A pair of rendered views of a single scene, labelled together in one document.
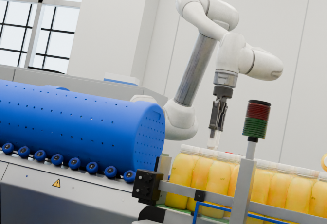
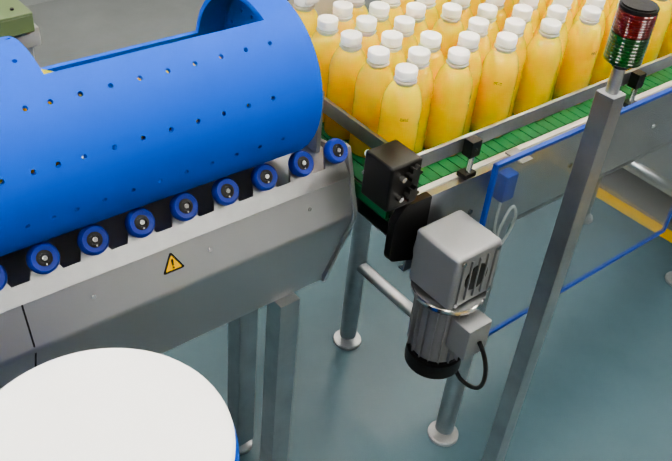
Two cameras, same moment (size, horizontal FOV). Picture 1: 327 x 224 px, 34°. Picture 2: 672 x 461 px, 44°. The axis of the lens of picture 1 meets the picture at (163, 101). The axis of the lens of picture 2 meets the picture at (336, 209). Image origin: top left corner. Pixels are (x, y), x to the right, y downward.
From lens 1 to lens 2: 181 cm
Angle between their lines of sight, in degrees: 73
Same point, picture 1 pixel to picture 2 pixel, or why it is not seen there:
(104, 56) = not seen: outside the picture
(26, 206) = (109, 339)
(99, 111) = (229, 88)
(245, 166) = (615, 108)
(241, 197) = (604, 147)
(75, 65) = not seen: outside the picture
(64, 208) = (203, 288)
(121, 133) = (299, 109)
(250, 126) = (640, 53)
